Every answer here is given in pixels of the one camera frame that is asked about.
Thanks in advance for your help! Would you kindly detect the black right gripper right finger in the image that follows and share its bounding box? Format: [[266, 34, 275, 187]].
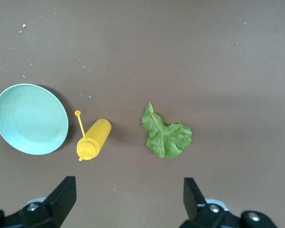
[[179, 177, 276, 228]]

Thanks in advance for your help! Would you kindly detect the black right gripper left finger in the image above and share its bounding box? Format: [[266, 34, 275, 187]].
[[0, 176, 77, 228]]

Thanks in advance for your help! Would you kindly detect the green lettuce leaf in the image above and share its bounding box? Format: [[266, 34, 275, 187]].
[[142, 102, 193, 159]]

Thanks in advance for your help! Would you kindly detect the yellow mustard squeeze bottle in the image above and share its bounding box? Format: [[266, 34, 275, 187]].
[[74, 110, 113, 162]]

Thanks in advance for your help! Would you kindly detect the mint green plate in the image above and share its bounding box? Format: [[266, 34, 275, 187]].
[[0, 83, 69, 155]]

